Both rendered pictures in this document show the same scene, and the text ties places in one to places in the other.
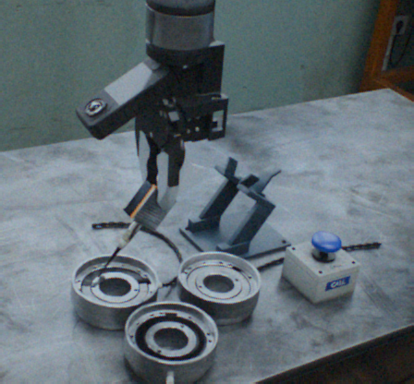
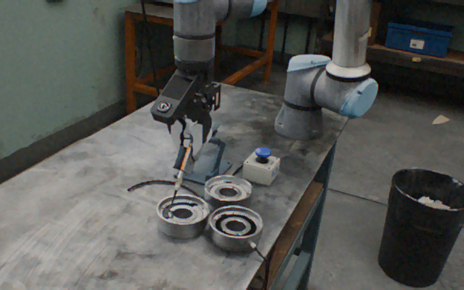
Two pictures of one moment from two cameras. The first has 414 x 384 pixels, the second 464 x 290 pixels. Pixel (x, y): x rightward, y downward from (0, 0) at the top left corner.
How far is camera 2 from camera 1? 0.46 m
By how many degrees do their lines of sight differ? 29
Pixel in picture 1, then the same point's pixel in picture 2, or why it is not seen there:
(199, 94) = (205, 85)
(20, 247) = (100, 215)
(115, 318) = (199, 228)
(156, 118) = (190, 104)
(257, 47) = (67, 81)
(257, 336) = (261, 210)
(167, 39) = (199, 54)
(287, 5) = (77, 53)
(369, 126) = not seen: hidden behind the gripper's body
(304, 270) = (258, 170)
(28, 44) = not seen: outside the picture
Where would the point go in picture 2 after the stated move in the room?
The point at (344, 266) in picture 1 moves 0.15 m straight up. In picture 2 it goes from (274, 162) to (283, 103)
